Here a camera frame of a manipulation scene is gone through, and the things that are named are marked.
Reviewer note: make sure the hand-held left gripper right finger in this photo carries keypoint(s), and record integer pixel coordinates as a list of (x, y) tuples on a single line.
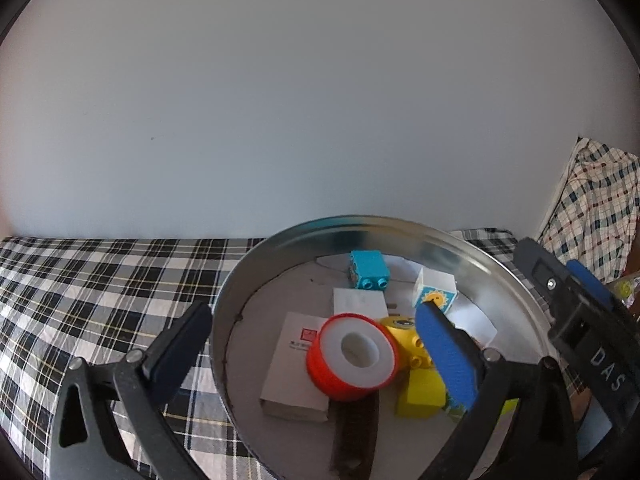
[(447, 355)]

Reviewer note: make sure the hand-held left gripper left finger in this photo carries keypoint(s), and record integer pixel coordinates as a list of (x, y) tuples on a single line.
[(182, 345)]

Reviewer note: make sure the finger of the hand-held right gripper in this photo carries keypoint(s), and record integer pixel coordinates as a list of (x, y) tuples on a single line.
[(545, 275), (590, 282)]

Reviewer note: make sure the yellow face toy block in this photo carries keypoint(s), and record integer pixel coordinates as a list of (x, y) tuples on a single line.
[(405, 340)]

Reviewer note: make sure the yellow cube block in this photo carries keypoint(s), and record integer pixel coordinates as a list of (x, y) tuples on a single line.
[(420, 395)]

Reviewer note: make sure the white toy block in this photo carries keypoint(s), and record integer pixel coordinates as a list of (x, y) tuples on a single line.
[(435, 285)]

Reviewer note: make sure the green floss pick box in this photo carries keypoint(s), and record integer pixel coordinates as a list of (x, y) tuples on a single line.
[(509, 406)]

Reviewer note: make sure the small white box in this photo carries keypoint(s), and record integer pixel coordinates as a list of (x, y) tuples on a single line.
[(357, 302)]

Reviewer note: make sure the white box with red label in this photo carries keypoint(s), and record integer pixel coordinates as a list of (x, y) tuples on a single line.
[(290, 375)]

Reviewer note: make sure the teal bear toy block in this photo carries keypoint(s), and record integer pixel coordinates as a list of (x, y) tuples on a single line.
[(370, 267)]

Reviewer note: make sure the red and white tape roll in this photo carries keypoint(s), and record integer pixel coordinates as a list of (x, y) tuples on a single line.
[(330, 375)]

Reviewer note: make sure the brown folding comb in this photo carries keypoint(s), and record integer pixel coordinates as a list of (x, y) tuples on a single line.
[(355, 435)]

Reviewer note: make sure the round blue cookie tin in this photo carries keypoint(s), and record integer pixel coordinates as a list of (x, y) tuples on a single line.
[(350, 240)]

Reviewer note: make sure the yellow green plastic packet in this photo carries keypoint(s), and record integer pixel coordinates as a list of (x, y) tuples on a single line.
[(625, 287)]

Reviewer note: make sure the plaid pillow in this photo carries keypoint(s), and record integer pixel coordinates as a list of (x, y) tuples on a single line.
[(595, 200)]

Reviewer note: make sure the black white plaid bed sheet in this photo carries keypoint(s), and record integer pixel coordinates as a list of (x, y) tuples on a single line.
[(100, 285)]

